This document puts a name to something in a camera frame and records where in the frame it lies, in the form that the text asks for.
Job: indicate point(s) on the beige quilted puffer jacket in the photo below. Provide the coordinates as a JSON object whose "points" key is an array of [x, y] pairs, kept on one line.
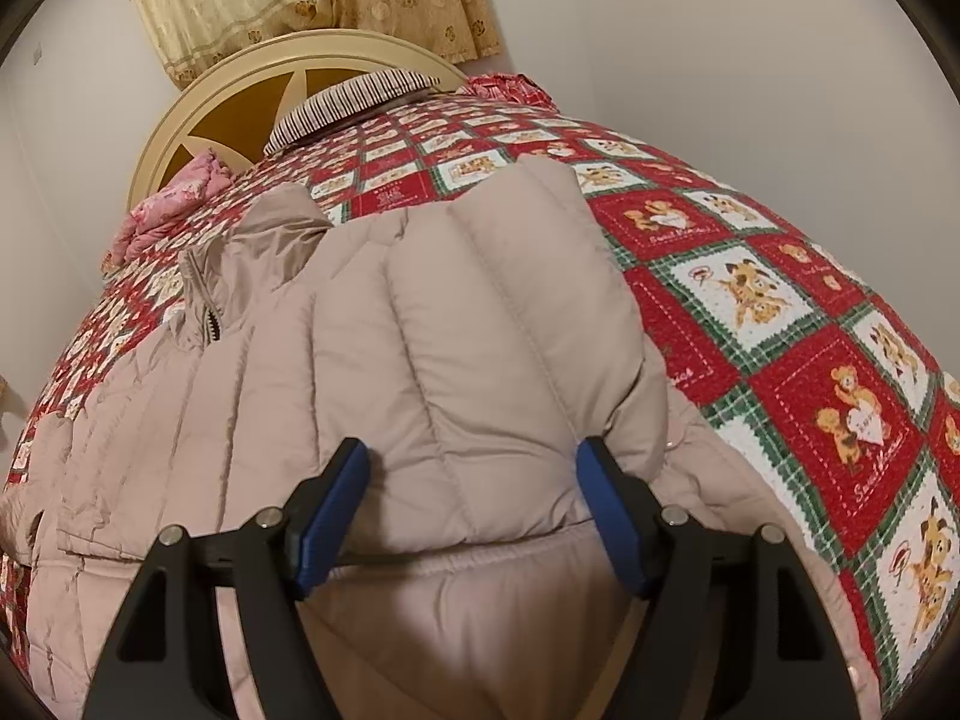
{"points": [[472, 345]]}

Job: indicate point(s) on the red patchwork teddy bedspread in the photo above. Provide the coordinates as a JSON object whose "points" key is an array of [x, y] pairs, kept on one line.
{"points": [[791, 357]]}

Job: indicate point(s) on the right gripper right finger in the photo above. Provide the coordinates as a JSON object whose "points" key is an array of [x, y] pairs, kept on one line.
{"points": [[733, 625]]}

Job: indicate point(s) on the red patterned cloth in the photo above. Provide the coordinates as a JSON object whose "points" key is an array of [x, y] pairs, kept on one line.
{"points": [[512, 88]]}

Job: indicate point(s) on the pink folded blanket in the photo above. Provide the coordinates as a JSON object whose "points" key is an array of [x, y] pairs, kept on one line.
{"points": [[152, 219]]}

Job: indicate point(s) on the cream wooden headboard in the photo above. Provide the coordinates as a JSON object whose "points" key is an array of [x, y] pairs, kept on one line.
{"points": [[232, 108]]}

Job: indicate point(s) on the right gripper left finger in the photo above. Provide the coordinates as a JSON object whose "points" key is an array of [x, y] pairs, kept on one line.
{"points": [[166, 655]]}

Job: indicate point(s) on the striped pillow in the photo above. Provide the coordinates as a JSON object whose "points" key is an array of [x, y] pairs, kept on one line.
{"points": [[345, 102]]}

